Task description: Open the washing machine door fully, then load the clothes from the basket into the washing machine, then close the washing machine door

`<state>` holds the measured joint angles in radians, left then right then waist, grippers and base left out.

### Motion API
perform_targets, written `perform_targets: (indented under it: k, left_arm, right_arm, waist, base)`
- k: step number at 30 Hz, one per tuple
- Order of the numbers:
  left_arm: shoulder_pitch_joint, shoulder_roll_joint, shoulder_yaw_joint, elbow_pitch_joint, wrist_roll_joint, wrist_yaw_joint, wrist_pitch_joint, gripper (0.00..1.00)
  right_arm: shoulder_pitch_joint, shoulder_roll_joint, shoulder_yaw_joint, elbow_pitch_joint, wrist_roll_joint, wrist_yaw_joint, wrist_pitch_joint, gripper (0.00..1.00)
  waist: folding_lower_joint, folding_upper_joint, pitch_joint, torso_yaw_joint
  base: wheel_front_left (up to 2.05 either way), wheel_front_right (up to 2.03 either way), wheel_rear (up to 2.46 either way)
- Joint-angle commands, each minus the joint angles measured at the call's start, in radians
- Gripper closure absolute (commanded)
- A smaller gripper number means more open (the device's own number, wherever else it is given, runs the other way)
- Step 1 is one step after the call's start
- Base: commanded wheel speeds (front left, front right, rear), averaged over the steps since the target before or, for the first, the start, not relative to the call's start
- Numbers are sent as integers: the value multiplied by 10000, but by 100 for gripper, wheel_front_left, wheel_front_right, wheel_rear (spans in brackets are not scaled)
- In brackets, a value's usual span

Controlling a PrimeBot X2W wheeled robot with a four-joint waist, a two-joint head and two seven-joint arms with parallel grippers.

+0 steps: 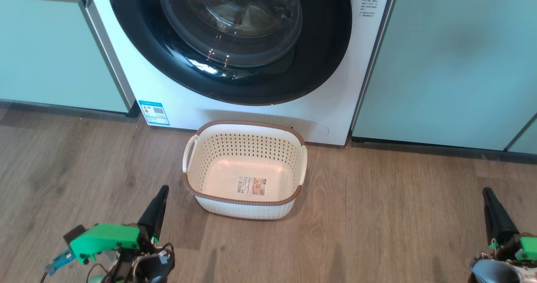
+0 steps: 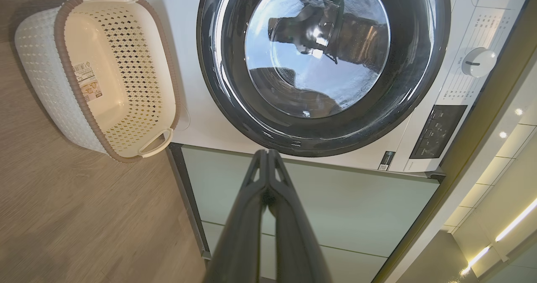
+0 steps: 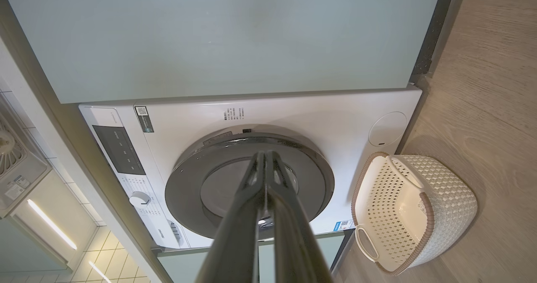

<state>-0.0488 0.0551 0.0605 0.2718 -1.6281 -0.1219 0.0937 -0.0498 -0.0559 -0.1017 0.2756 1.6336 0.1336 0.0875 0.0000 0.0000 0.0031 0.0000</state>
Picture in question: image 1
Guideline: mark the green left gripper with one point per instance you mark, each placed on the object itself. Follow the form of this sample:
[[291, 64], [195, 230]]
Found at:
[[109, 237]]

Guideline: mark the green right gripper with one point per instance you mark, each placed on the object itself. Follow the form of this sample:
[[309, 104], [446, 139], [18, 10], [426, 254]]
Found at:
[[528, 249]]

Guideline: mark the pale yellow garment blue collar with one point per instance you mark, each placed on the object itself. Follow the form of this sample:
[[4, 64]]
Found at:
[[226, 12]]

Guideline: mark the washing machine door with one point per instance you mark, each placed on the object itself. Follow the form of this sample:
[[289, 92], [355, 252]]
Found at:
[[327, 43]]

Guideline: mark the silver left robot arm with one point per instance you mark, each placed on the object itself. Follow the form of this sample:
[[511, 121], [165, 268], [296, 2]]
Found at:
[[147, 266]]

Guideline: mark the white front-load washing machine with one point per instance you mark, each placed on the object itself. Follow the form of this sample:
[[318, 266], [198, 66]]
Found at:
[[365, 64]]

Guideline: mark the cream perforated laundry basket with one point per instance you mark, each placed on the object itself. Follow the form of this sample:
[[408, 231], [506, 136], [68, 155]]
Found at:
[[243, 209]]

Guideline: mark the blue energy label sticker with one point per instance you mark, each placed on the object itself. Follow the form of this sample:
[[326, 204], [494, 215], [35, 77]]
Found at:
[[154, 113]]

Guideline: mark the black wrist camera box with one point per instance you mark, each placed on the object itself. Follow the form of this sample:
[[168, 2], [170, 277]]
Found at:
[[73, 234]]

